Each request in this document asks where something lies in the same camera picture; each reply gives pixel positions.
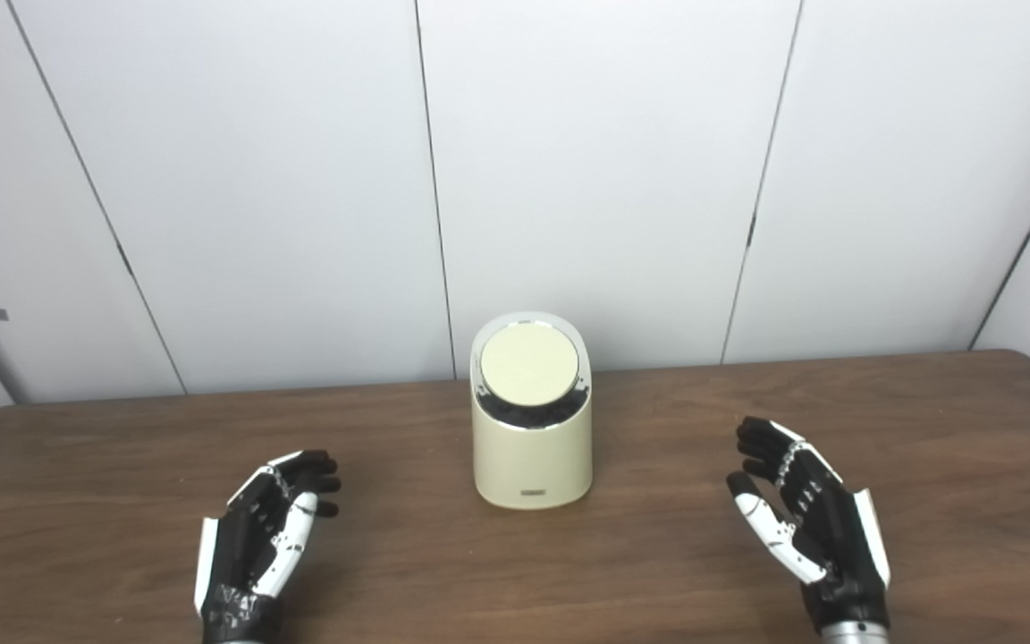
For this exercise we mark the white and black right hand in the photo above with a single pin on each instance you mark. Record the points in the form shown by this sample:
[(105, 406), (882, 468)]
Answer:
[(837, 546)]

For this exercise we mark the white and black left hand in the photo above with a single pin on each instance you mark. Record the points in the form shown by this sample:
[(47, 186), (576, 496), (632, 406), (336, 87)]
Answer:
[(242, 555)]

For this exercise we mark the round cream bin lid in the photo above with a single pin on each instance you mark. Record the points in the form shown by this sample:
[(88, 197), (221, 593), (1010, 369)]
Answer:
[(528, 362)]

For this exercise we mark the cream-colored bin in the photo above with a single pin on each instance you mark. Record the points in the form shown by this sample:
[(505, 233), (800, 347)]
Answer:
[(533, 465)]

